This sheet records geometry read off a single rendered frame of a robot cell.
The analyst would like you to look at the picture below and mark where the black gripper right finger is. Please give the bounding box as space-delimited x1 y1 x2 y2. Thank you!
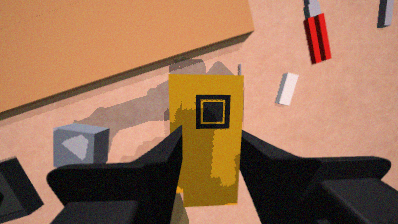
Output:
240 130 391 224

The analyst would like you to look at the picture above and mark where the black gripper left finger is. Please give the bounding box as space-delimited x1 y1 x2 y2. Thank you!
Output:
46 125 183 224

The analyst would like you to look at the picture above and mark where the tan panel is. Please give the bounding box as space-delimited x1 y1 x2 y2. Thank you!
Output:
0 0 255 121

